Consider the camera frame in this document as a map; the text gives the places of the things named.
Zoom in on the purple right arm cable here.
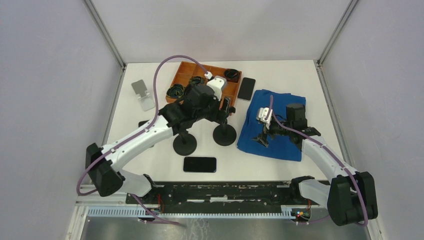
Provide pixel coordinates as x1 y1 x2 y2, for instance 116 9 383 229
268 95 369 227

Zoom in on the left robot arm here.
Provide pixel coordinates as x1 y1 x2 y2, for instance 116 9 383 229
84 79 236 204

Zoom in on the black phone stand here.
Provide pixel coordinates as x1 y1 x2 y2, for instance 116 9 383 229
212 117 237 147
172 131 197 156

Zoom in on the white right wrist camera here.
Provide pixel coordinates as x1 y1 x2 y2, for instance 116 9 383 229
256 107 273 130

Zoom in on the aluminium frame post right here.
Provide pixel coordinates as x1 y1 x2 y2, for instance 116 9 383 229
316 0 360 66

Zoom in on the rolled tie back right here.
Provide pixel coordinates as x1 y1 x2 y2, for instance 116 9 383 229
223 68 241 83

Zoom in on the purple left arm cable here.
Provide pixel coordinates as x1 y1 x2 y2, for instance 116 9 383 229
76 54 210 197

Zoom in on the blue cloth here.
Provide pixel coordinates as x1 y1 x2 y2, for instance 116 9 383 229
236 89 306 162

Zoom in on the silver metal phone stand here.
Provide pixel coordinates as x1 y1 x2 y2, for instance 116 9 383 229
131 79 156 112

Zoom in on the aluminium frame post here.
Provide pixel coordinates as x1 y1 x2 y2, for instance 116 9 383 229
316 0 360 66
82 0 127 69

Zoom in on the aluminium frame post left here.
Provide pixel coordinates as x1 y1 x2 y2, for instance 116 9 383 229
82 0 127 69

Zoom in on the white toothed cable duct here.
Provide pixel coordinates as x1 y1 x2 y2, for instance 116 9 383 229
87 206 296 220

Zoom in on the black phone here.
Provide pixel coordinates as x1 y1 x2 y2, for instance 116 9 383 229
183 156 217 173
237 77 256 101

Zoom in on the wooden compartment tray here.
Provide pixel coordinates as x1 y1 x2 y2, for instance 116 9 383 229
165 61 242 106

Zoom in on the rolled tie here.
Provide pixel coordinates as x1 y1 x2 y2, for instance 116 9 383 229
223 68 241 83
166 83 185 99
188 76 206 86

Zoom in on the black phone under left arm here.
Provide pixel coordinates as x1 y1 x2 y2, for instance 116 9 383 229
138 120 149 127

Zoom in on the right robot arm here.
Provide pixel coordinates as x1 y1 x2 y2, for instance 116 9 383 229
253 103 379 226

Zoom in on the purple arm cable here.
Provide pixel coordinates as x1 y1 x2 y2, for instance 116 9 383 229
76 54 210 197
268 95 369 227

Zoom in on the rolled tie centre top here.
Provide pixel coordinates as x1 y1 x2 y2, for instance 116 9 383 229
188 76 206 86

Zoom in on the rolled tie front left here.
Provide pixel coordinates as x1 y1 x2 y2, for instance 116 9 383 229
166 83 185 99

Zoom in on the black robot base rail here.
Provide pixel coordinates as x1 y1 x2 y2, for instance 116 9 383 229
140 180 318 214

